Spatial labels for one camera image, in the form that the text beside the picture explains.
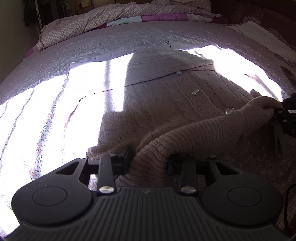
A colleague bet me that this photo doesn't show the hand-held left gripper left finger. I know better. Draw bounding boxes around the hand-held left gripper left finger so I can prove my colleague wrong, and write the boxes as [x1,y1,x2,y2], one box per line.
[55,146,134,194]

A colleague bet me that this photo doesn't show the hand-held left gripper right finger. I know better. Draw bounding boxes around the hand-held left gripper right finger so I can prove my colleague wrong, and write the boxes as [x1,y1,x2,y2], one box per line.
[167,155,241,195]

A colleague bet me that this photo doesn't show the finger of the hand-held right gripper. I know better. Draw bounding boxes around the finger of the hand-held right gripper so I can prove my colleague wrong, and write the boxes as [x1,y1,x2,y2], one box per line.
[272,93,296,124]

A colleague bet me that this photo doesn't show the pink knit cardigan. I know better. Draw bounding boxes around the pink knit cardigan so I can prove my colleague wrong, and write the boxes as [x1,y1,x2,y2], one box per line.
[68,47,286,189]

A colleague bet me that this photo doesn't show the dark hanging clothes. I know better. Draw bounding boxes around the dark hanging clothes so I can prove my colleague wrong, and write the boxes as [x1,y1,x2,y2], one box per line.
[23,0,40,26]

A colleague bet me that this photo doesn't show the white folded cloth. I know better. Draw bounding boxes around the white folded cloth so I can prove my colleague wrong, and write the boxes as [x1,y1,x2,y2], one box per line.
[225,20,296,66]

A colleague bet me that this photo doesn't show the dark wooden headboard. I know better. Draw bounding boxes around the dark wooden headboard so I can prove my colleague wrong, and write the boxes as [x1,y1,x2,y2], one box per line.
[210,0,296,47]

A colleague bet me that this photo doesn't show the pink checked quilt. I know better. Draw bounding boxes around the pink checked quilt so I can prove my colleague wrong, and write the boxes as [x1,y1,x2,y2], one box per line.
[25,0,228,58]

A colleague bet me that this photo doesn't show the dark cable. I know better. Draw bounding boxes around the dark cable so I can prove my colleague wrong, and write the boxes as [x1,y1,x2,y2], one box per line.
[283,185,296,232]

